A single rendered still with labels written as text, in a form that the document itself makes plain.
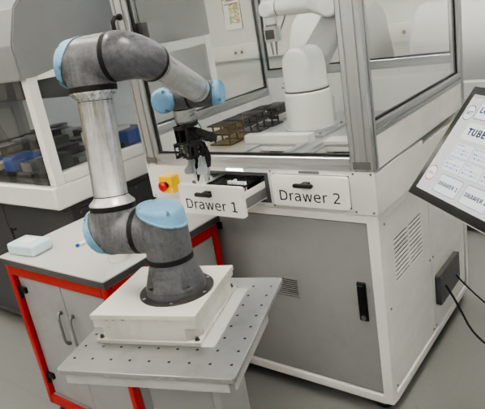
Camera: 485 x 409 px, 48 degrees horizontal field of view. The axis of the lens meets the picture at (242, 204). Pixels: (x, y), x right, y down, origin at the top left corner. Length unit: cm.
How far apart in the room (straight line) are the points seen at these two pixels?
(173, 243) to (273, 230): 78
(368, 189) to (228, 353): 76
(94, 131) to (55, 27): 120
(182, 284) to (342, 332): 89
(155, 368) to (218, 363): 14
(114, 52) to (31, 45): 116
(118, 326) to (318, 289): 89
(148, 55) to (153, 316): 60
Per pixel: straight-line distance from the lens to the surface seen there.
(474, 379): 241
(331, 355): 218
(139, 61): 132
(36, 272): 208
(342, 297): 201
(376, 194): 176
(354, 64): 169
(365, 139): 173
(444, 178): 141
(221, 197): 189
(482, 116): 144
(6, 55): 245
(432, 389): 235
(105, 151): 137
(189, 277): 136
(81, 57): 136
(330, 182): 180
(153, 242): 133
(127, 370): 131
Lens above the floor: 145
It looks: 18 degrees down
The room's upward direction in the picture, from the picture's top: 10 degrees counter-clockwise
